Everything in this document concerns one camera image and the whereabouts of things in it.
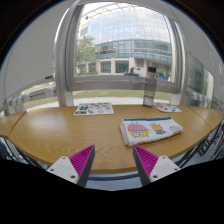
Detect black window handle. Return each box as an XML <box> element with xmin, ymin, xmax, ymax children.
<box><xmin>123</xmin><ymin>67</ymin><xmax>144</xmax><ymax>78</ymax></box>

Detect white window frame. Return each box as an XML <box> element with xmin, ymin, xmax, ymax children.
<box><xmin>54</xmin><ymin>0</ymin><xmax>188</xmax><ymax>108</ymax></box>

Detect large white sticker sheet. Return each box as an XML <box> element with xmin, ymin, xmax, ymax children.
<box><xmin>73</xmin><ymin>101</ymin><xmax>115</xmax><ymax>117</ymax></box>

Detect sticker sheet with red circle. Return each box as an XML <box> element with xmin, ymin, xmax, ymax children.
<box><xmin>153</xmin><ymin>102</ymin><xmax>183</xmax><ymax>114</ymax></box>

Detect green tree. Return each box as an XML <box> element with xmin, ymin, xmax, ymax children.
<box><xmin>74</xmin><ymin>34</ymin><xmax>98</xmax><ymax>76</ymax></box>

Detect glass office building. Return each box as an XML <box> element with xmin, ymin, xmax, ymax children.
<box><xmin>78</xmin><ymin>3</ymin><xmax>174</xmax><ymax>79</ymax></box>

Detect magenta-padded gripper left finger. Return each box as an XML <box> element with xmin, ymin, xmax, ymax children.
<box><xmin>46</xmin><ymin>144</ymin><xmax>96</xmax><ymax>188</ymax></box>

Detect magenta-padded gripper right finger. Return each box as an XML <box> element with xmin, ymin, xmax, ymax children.
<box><xmin>132</xmin><ymin>144</ymin><xmax>182</xmax><ymax>187</ymax></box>

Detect white wall socket trunking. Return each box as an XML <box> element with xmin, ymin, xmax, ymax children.
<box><xmin>184</xmin><ymin>89</ymin><xmax>224</xmax><ymax>111</ymax></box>
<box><xmin>3</xmin><ymin>84</ymin><xmax>58</xmax><ymax>113</ymax></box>

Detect clear grey water bottle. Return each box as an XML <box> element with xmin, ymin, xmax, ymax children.
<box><xmin>142</xmin><ymin>66</ymin><xmax>158</xmax><ymax>109</ymax></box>

